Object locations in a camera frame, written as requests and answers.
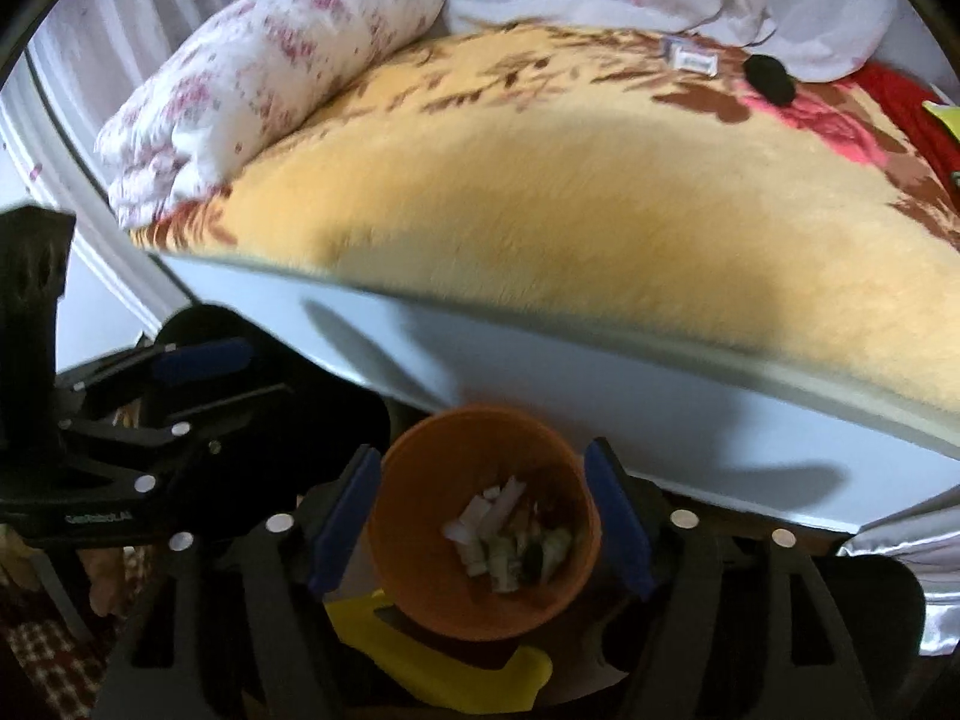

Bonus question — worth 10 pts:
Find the yellow plastic object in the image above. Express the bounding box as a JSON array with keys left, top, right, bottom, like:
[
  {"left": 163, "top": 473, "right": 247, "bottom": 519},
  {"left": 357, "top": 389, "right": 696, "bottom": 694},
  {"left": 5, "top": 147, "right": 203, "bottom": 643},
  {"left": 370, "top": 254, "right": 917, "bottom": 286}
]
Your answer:
[{"left": 326, "top": 591, "right": 554, "bottom": 715}]

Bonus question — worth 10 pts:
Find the orange plastic bin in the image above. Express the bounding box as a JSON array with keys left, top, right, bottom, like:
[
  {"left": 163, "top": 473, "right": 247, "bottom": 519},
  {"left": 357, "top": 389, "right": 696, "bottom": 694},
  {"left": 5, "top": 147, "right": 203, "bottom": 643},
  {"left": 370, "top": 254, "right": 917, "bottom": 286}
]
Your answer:
[{"left": 365, "top": 405, "right": 604, "bottom": 643}]

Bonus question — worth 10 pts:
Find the pink floral white pillow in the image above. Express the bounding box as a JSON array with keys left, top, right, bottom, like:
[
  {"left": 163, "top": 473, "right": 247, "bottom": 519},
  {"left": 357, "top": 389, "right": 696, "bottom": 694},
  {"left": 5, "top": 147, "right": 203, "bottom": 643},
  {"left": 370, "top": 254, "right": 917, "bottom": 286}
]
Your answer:
[{"left": 94, "top": 0, "right": 449, "bottom": 232}]

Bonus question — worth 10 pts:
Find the white satin bed skirt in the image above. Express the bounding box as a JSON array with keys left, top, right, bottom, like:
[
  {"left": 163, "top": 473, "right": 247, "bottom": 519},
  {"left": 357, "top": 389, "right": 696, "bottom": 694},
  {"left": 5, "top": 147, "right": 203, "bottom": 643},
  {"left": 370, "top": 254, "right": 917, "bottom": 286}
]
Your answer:
[{"left": 838, "top": 491, "right": 960, "bottom": 657}]

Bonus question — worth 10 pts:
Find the red knit blanket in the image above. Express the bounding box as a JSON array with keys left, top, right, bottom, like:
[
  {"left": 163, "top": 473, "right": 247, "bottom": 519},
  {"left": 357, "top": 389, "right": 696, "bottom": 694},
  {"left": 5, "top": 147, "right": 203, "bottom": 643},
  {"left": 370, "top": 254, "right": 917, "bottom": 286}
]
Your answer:
[{"left": 851, "top": 62, "right": 960, "bottom": 200}]

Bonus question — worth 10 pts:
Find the white bed frame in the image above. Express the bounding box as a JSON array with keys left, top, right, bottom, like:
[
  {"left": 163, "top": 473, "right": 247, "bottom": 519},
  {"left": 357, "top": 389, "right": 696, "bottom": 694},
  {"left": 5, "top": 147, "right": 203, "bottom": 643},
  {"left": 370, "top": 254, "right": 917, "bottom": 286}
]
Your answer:
[{"left": 0, "top": 45, "right": 960, "bottom": 537}]

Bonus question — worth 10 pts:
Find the blue white cardboard box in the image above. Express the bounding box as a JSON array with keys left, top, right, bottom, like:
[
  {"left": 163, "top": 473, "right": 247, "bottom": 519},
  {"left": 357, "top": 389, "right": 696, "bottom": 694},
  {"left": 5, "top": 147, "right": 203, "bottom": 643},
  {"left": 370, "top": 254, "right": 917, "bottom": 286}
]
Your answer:
[{"left": 664, "top": 36, "right": 719, "bottom": 76}]

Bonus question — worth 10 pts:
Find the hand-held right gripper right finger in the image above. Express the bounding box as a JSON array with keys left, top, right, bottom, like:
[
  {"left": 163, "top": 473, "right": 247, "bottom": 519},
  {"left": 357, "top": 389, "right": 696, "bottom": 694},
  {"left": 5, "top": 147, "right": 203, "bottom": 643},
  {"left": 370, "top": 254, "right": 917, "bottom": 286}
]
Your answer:
[{"left": 583, "top": 436, "right": 877, "bottom": 720}]

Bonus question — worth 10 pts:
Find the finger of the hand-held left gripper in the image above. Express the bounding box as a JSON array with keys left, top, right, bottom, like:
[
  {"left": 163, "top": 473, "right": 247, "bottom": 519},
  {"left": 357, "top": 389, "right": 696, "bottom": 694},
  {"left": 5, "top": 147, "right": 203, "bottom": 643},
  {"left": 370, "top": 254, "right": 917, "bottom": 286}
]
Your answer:
[
  {"left": 58, "top": 382, "right": 295, "bottom": 500},
  {"left": 56, "top": 337, "right": 254, "bottom": 400}
]

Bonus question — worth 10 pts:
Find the yellow patterned small pillow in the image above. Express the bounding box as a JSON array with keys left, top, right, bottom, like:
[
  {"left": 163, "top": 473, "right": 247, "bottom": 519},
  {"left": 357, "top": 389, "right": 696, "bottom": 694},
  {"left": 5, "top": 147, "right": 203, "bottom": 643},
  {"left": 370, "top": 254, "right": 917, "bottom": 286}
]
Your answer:
[{"left": 921, "top": 99, "right": 960, "bottom": 137}]

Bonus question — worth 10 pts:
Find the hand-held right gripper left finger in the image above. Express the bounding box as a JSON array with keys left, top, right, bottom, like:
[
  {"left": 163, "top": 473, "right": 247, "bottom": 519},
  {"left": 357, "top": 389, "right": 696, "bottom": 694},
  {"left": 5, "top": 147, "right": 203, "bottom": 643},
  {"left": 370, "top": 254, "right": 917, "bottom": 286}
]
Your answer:
[{"left": 94, "top": 444, "right": 383, "bottom": 720}]

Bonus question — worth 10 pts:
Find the checkered floor mat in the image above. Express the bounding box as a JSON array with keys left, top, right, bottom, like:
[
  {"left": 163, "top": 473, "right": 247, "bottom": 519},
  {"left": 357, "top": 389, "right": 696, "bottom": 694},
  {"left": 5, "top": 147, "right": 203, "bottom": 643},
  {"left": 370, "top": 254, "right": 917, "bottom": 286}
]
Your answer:
[{"left": 6, "top": 611, "right": 110, "bottom": 702}]

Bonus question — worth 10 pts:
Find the black fuzzy sock ball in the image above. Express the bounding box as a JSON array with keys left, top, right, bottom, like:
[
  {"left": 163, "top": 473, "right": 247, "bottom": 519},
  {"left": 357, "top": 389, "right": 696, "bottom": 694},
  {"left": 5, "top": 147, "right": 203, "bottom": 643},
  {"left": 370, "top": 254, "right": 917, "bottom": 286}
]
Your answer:
[{"left": 742, "top": 54, "right": 797, "bottom": 107}]

